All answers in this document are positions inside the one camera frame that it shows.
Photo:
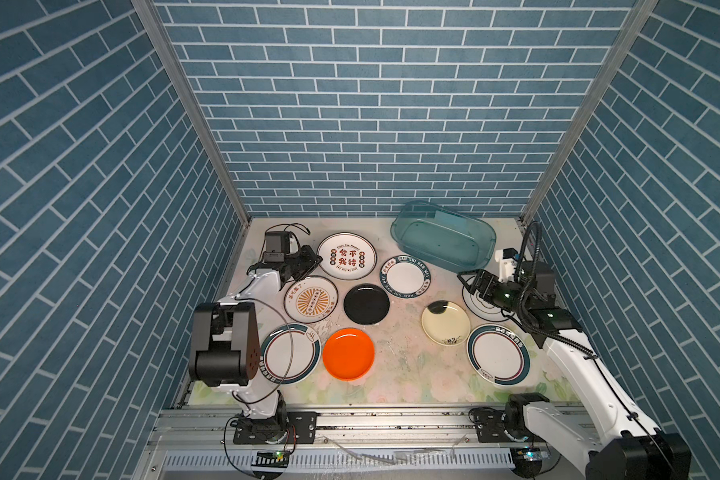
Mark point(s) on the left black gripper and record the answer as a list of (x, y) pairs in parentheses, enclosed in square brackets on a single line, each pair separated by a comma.
[(310, 262)]

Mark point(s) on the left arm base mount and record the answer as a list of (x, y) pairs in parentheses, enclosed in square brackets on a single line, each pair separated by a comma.
[(299, 426)]

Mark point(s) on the translucent teal plastic bin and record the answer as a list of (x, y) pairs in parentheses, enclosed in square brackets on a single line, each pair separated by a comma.
[(442, 237)]

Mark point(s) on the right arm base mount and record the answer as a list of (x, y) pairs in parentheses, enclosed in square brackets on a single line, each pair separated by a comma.
[(495, 426)]

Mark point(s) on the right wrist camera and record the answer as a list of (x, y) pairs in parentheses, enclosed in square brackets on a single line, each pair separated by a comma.
[(507, 264)]

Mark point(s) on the black round plate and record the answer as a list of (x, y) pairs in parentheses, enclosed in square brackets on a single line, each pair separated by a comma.
[(366, 304)]

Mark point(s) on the white plate orange sunburst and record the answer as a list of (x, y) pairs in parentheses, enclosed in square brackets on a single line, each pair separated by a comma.
[(311, 299)]

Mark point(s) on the aluminium front rail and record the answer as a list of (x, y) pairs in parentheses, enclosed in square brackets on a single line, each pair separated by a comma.
[(199, 441)]

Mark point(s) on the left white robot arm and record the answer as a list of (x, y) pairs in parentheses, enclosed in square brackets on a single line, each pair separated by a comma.
[(225, 347)]

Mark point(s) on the white plate quatrefoil line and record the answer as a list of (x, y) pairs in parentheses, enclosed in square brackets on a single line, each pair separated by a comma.
[(482, 308)]

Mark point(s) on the green rim HAO SHI plate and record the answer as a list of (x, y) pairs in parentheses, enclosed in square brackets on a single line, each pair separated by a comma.
[(405, 277)]

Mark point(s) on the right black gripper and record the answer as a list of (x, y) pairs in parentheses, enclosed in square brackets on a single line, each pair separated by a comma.
[(477, 281)]

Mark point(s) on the white plate red characters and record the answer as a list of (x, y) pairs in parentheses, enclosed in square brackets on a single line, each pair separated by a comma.
[(347, 256)]

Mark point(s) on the green red rim plate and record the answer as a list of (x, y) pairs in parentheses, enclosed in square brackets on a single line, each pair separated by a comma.
[(498, 355), (290, 353)]

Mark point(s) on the cream plate black flower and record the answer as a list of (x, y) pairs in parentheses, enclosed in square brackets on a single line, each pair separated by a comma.
[(445, 323)]

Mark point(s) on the orange round plate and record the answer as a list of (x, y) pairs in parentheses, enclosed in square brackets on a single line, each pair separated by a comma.
[(348, 354)]

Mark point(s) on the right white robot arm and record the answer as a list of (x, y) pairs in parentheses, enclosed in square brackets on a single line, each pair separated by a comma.
[(626, 443)]

